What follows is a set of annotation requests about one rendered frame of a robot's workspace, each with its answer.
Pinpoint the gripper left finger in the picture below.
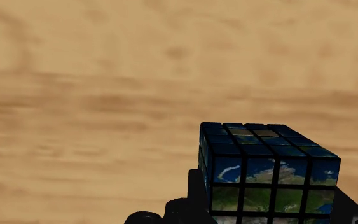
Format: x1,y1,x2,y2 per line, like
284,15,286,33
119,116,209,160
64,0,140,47
123,168,217,224

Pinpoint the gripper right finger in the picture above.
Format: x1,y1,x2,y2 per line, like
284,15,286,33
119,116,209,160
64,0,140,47
329,187,358,224

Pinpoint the earth map puzzle cube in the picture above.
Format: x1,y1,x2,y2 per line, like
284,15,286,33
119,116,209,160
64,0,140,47
198,122,341,224

